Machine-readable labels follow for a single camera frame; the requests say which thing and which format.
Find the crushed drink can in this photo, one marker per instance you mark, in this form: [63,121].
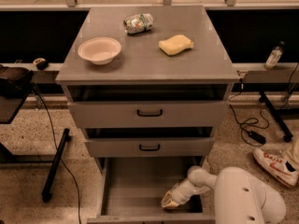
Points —
[138,23]

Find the clear plastic bottle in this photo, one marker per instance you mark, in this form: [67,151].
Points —
[275,55]

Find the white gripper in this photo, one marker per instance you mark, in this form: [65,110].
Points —
[178,194]

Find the white red sneaker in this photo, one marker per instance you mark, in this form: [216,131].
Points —
[276,166]

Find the grey drawer cabinet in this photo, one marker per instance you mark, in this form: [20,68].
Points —
[142,72]

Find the black side table stand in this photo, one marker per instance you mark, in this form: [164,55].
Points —
[32,152]

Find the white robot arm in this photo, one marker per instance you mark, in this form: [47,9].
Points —
[239,197]

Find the yellow sponge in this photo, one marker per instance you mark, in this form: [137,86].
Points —
[175,44]

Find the grey top drawer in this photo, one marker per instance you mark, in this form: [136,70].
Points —
[147,114]

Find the white bowl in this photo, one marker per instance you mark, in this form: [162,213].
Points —
[99,50]

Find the grey drawer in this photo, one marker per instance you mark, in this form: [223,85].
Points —
[132,189]
[147,114]
[149,147]

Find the small tape measure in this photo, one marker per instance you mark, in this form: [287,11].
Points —
[40,63]

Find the grey bottom drawer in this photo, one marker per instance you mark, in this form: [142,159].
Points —
[132,189]

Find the black power adapter with cable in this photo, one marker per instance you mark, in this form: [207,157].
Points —
[247,133]

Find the black bag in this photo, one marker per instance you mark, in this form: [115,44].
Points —
[14,81]

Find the grey middle drawer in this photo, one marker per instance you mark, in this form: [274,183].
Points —
[149,147]

